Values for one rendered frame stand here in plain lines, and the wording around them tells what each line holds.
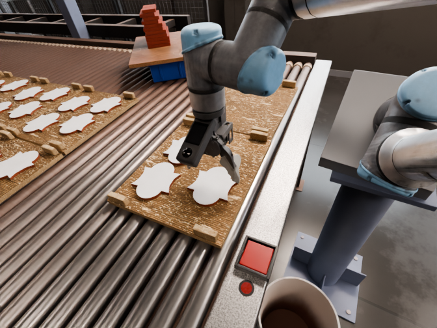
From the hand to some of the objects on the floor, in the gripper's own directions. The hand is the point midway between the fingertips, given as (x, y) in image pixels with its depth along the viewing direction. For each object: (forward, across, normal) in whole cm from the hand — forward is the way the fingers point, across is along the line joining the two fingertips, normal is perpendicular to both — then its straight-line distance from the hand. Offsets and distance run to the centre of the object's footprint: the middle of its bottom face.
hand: (211, 177), depth 62 cm
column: (+96, -44, -38) cm, 112 cm away
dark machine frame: (+91, +245, -139) cm, 296 cm away
